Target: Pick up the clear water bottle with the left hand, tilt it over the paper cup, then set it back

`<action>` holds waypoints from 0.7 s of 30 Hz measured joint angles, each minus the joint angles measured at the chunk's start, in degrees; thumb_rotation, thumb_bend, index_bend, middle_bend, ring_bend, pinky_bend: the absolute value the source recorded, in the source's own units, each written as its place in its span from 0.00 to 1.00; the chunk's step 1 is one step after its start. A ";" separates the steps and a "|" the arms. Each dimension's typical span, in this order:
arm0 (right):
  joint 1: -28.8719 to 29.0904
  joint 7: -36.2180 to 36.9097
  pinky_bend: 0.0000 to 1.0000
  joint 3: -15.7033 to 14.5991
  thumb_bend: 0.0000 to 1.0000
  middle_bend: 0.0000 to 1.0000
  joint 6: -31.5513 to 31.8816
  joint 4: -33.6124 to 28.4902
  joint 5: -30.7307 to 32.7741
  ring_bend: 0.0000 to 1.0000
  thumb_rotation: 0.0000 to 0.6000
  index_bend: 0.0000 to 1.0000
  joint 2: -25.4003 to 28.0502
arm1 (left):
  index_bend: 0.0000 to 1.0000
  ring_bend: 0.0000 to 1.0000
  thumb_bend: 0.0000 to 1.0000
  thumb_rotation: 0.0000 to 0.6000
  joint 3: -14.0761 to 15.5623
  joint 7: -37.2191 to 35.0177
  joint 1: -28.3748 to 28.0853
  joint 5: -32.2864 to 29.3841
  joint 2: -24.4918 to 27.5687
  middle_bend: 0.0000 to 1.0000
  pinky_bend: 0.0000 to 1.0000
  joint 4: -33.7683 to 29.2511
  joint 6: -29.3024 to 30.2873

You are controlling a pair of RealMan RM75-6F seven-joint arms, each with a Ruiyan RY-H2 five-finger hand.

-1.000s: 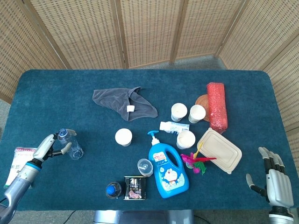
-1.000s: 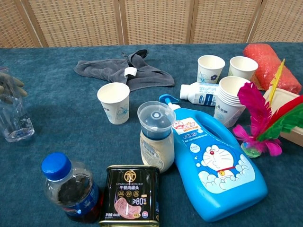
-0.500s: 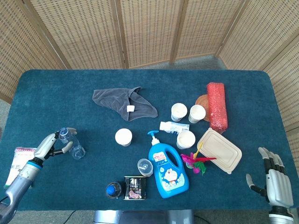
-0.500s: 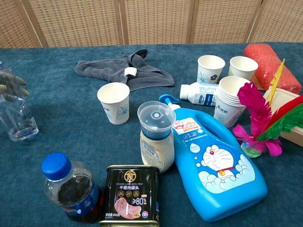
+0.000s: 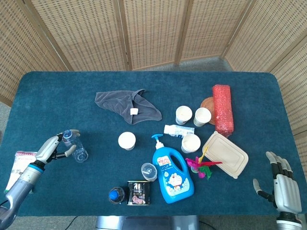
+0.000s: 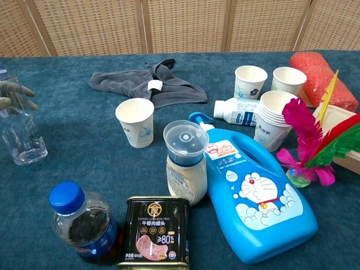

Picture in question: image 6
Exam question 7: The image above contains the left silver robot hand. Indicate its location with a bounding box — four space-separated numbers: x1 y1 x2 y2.
0 80 39 116

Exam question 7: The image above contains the clear plastic bottle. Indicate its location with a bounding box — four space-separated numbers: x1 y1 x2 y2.
0 64 48 166

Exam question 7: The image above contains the white paper cup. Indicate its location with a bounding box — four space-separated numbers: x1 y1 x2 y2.
115 98 155 149

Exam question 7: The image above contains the paper cup dark blue flower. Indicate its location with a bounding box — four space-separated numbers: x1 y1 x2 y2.
234 65 268 101

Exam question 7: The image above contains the paper cup green print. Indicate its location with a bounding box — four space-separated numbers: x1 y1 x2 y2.
270 66 307 98

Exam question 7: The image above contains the blue carpet table mat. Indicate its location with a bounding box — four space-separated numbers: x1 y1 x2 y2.
0 49 360 270

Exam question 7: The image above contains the cola bottle with blue cap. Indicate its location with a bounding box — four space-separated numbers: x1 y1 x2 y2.
48 181 122 266

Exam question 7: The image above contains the grey cloth with white tag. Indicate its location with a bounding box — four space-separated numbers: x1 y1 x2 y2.
87 58 209 109

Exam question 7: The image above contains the bamboo folding screen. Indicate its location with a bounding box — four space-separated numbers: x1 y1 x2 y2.
0 0 360 59

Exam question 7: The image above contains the beige bottle with clear cap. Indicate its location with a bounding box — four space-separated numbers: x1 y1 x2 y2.
163 120 210 207

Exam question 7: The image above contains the black luncheon meat can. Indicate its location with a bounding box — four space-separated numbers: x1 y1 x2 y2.
117 196 190 270

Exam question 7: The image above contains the small white plastic bottle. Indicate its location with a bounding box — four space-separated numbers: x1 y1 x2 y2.
213 97 261 127

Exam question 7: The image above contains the stack of paper cups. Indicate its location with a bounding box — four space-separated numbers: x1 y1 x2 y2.
253 90 299 152

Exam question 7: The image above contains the blue Doraemon detergent bottle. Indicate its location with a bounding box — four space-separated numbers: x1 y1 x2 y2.
188 111 319 265

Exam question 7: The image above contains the colourful feather shuttlecock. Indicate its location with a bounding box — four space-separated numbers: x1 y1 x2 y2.
276 69 360 188

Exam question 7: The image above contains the red bubble wrap roll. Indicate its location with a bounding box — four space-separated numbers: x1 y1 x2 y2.
289 51 360 113

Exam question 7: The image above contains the beige lidded lunch box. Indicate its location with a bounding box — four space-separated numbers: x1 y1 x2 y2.
312 102 360 175

